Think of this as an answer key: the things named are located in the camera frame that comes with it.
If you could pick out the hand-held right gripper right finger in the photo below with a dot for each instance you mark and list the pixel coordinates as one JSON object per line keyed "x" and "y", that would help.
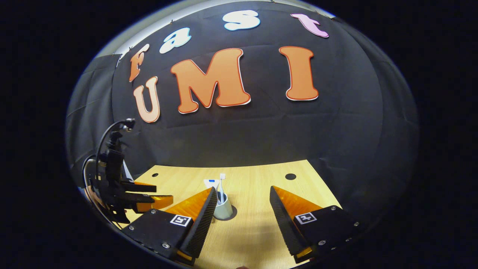
{"x": 285, "y": 224}

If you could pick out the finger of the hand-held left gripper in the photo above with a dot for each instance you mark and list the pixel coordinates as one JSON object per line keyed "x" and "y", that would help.
{"x": 142, "y": 186}
{"x": 157, "y": 201}

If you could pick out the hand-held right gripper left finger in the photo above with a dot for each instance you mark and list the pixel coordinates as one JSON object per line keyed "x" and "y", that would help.
{"x": 201, "y": 224}

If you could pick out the dark brown round coaster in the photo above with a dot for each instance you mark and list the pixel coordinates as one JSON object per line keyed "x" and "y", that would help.
{"x": 234, "y": 213}

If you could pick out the white toothpaste tube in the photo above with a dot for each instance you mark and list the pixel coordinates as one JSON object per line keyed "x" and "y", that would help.
{"x": 211, "y": 184}

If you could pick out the white toothbrush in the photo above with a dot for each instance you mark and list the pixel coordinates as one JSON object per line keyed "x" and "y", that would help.
{"x": 222, "y": 186}

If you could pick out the wooden desktop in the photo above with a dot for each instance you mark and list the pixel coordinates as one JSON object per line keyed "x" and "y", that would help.
{"x": 254, "y": 179}

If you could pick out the black backdrop cloth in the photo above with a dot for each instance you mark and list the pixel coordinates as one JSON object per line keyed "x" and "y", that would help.
{"x": 261, "y": 130}

